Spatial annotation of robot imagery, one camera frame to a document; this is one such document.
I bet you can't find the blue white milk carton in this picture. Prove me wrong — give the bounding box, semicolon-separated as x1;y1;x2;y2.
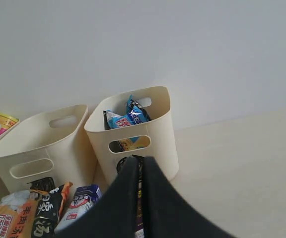
54;184;102;234

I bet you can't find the dark purple box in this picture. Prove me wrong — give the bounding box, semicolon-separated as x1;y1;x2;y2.
135;160;144;238

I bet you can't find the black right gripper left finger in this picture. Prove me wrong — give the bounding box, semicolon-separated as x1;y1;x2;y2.
55;158;140;238

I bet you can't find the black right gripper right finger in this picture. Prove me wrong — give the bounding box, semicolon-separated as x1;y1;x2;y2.
142;156;234;238

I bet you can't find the orange instant noodle bag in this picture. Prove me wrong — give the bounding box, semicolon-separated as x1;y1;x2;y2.
0;177;73;238

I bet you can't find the blue instant noodle bag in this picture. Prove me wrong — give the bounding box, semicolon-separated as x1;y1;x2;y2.
103;95;151;152

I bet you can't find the cream bin with square mark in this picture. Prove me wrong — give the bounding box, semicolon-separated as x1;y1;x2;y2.
0;105;98;194

